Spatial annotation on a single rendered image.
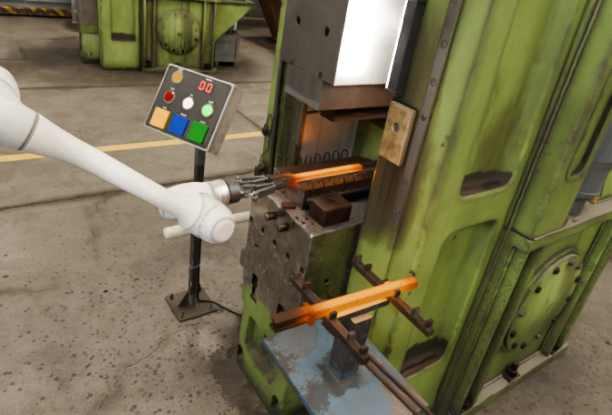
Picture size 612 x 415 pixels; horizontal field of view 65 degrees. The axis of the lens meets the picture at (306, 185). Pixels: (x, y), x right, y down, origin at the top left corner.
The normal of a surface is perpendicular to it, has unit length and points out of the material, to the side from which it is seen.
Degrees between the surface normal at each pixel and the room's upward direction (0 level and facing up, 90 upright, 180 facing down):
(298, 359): 0
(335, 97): 90
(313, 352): 0
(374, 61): 90
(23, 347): 0
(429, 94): 90
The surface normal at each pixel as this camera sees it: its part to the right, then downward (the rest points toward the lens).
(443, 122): -0.81, 0.15
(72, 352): 0.15, -0.88
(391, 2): 0.56, 0.45
